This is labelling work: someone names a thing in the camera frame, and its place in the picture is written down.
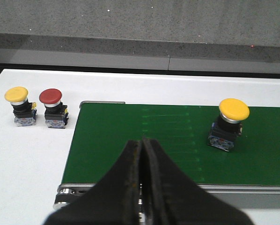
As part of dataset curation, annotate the worn black left gripper left finger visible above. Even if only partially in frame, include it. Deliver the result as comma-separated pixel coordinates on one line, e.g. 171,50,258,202
45,141,140,225

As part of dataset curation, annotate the worn black left gripper right finger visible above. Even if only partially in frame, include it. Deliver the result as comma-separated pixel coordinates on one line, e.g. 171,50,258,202
140,138,253,225

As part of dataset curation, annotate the green conveyor belt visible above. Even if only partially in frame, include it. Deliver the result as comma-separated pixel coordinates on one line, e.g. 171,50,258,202
62,103,280,186

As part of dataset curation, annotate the waiting red mushroom button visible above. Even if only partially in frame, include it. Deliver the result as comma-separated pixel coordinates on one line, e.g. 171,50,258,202
39,89,68,129

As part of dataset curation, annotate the waiting yellow mushroom button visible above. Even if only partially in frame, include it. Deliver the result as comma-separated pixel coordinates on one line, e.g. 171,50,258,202
4,86,37,127

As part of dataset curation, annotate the grey stone slab left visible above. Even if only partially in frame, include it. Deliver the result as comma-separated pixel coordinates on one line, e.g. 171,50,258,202
0,0,280,49

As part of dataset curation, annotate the aluminium conveyor frame rail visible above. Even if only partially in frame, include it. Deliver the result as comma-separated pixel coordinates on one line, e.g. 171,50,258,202
199,184,280,195

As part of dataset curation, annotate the conveyor start roller bracket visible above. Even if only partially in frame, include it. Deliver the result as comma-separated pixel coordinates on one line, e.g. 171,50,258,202
53,183,95,210

